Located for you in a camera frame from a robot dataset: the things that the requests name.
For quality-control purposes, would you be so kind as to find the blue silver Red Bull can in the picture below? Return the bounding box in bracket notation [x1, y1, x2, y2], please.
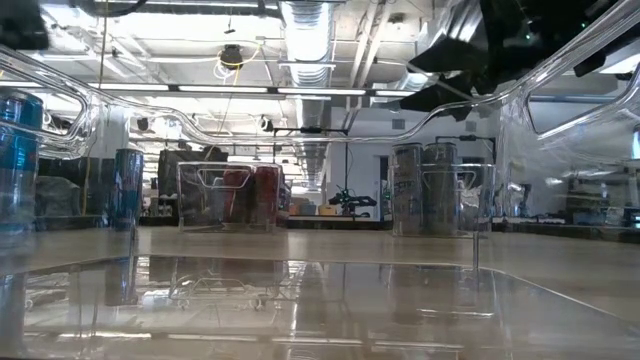
[0, 88, 45, 236]
[112, 148, 145, 232]

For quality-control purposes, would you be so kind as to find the red soda can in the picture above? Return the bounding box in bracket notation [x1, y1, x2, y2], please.
[219, 167, 254, 226]
[252, 164, 281, 226]

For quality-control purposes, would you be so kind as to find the clear plastic bin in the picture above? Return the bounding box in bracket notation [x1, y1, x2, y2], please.
[391, 162, 498, 239]
[175, 160, 285, 235]
[0, 0, 640, 360]

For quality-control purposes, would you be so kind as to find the silver ventilation duct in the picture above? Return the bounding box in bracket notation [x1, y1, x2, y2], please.
[399, 0, 484, 94]
[278, 0, 335, 201]

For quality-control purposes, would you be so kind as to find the grey covered machine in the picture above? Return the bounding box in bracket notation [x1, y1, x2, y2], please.
[34, 174, 84, 219]

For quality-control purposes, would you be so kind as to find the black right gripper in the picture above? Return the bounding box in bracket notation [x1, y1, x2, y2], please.
[398, 0, 640, 122]

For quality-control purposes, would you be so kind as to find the black ceiling camera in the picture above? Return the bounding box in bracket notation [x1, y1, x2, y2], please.
[218, 43, 245, 71]

